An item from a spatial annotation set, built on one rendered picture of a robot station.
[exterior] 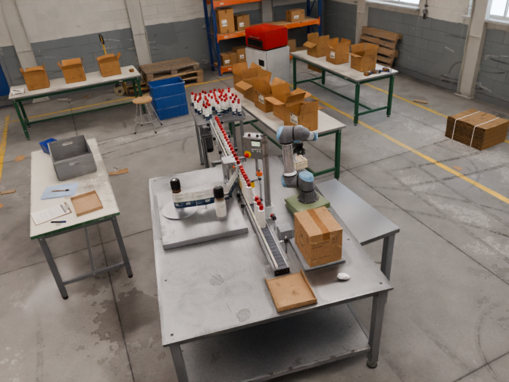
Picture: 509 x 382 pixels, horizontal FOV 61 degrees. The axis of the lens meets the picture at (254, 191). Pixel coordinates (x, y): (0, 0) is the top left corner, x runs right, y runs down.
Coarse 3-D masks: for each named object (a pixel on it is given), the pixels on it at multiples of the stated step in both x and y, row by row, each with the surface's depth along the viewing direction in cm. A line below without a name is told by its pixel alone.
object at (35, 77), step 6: (42, 66) 761; (24, 72) 716; (30, 72) 722; (36, 72) 727; (42, 72) 731; (24, 78) 728; (30, 78) 731; (36, 78) 735; (42, 78) 738; (30, 84) 736; (36, 84) 739; (42, 84) 742; (48, 84) 749; (30, 90) 740
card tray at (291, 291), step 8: (272, 280) 291; (280, 280) 291; (288, 280) 290; (296, 280) 290; (304, 280) 289; (272, 288) 285; (280, 288) 285; (288, 288) 284; (296, 288) 284; (304, 288) 283; (272, 296) 277; (280, 296) 278; (288, 296) 278; (296, 296) 277; (304, 296) 277; (312, 296) 276; (280, 304) 273; (288, 304) 272; (296, 304) 268; (304, 304) 270
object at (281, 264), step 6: (252, 204) 366; (252, 210) 358; (252, 216) 351; (264, 228) 335; (264, 234) 328; (270, 234) 328; (270, 240) 322; (270, 246) 315; (276, 246) 315; (276, 252) 309; (276, 258) 303; (282, 258) 303; (282, 264) 298; (276, 270) 293
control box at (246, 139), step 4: (244, 136) 342; (252, 136) 341; (260, 136) 340; (244, 140) 343; (248, 140) 341; (260, 140) 337; (244, 144) 345; (248, 144) 343; (244, 148) 346; (248, 148) 345; (256, 148) 342; (260, 148) 341; (244, 152) 350; (248, 152) 347; (252, 152) 346; (252, 156) 348; (256, 156) 346; (260, 156) 345
